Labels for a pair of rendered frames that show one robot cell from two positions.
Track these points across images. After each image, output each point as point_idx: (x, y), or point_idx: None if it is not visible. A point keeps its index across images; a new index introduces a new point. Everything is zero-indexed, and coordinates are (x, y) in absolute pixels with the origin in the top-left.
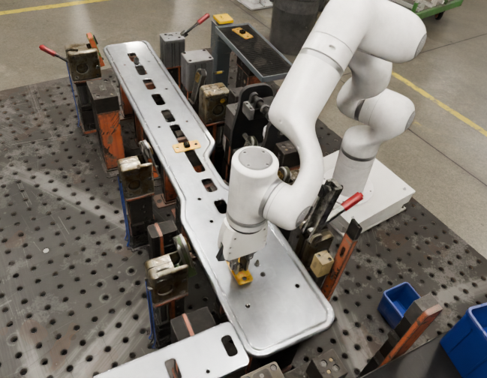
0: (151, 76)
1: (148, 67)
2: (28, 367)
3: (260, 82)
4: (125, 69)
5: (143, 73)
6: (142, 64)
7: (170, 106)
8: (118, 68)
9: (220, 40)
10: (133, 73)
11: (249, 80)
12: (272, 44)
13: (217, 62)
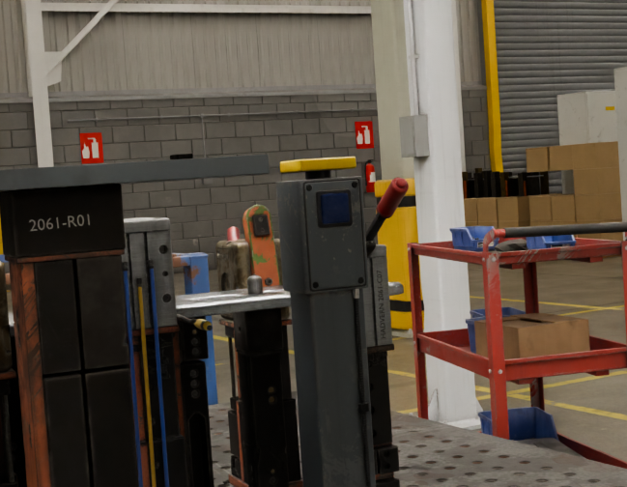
0: (179, 302)
1: (227, 298)
2: None
3: (17, 292)
4: (217, 293)
5: (242, 321)
6: (249, 295)
7: (11, 320)
8: (220, 291)
9: (282, 232)
10: (192, 297)
11: (10, 274)
12: (73, 165)
13: (293, 327)
